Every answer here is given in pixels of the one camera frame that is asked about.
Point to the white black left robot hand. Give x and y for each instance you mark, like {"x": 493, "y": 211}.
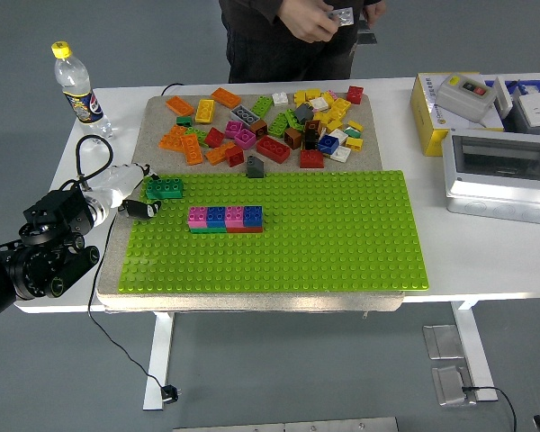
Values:
{"x": 119, "y": 180}

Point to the person's left hand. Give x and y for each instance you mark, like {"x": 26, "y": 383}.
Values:
{"x": 374, "y": 9}

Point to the person's right hand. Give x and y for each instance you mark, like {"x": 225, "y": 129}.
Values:
{"x": 306, "y": 20}

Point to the light grey toy brick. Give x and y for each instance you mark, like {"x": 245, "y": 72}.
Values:
{"x": 344, "y": 17}

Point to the dark green toy brick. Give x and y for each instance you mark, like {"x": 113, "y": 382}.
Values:
{"x": 164, "y": 189}

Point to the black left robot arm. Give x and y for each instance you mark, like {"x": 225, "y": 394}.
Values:
{"x": 58, "y": 211}

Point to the small pink toy brick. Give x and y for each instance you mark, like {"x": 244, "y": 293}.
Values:
{"x": 333, "y": 94}

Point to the long orange toy brick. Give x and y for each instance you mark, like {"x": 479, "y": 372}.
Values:
{"x": 226, "y": 97}
{"x": 180, "y": 105}
{"x": 192, "y": 148}

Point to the white toy brick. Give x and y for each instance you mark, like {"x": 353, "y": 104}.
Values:
{"x": 318, "y": 104}
{"x": 280, "y": 99}
{"x": 340, "y": 154}
{"x": 339, "y": 136}

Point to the small dark green brick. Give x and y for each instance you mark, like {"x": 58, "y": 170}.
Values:
{"x": 184, "y": 120}

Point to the lime green toy brick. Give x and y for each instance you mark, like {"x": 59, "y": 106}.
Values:
{"x": 278, "y": 126}
{"x": 291, "y": 118}
{"x": 262, "y": 106}
{"x": 198, "y": 134}

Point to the dark grey toy brick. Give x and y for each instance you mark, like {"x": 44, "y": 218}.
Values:
{"x": 302, "y": 112}

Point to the flat green toy brick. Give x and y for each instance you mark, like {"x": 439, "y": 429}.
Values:
{"x": 207, "y": 230}

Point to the blue toy brick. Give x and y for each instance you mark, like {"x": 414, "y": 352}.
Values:
{"x": 327, "y": 144}
{"x": 253, "y": 216}
{"x": 216, "y": 217}

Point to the brown toy brick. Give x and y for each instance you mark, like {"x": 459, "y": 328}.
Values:
{"x": 292, "y": 138}
{"x": 312, "y": 126}
{"x": 258, "y": 129}

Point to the long yellow toy brick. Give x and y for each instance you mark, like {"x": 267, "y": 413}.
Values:
{"x": 204, "y": 111}

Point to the grey hollow toy brick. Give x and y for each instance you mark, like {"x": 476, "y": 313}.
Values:
{"x": 245, "y": 115}

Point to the black toy brick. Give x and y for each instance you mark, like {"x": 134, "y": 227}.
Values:
{"x": 311, "y": 141}

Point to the green and white brick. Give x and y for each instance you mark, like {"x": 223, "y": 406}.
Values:
{"x": 352, "y": 132}

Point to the long red toy brick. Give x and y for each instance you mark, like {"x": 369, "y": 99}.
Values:
{"x": 273, "y": 149}

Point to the dark grey sloped brick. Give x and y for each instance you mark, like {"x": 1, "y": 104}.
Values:
{"x": 255, "y": 168}

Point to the flat red toy brick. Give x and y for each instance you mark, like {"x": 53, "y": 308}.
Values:
{"x": 247, "y": 229}

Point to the green studded baseplate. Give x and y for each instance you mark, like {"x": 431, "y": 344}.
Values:
{"x": 319, "y": 234}

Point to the grey-brown mat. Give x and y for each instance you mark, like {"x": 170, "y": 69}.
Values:
{"x": 135, "y": 153}

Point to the person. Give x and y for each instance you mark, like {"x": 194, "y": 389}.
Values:
{"x": 261, "y": 49}

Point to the clear bottle yellow cap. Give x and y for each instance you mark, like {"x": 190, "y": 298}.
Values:
{"x": 78, "y": 96}

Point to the metal floor plate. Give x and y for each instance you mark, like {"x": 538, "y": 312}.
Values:
{"x": 450, "y": 387}
{"x": 441, "y": 342}

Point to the white table leg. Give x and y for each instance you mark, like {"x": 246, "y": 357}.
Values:
{"x": 159, "y": 355}
{"x": 470, "y": 342}

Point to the yellow cardboard box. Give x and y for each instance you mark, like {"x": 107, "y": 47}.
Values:
{"x": 425, "y": 112}

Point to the white plastic panel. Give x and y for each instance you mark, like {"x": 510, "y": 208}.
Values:
{"x": 504, "y": 96}

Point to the blue plastic bin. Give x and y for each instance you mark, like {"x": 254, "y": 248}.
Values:
{"x": 533, "y": 84}

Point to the long metal plate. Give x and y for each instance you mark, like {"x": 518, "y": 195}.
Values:
{"x": 297, "y": 426}

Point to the grey push-button switch box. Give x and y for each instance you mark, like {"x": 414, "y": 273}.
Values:
{"x": 459, "y": 101}

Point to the white wall socket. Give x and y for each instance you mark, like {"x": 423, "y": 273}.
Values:
{"x": 537, "y": 110}

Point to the white enclosure clear lid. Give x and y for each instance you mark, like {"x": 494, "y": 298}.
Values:
{"x": 499, "y": 189}

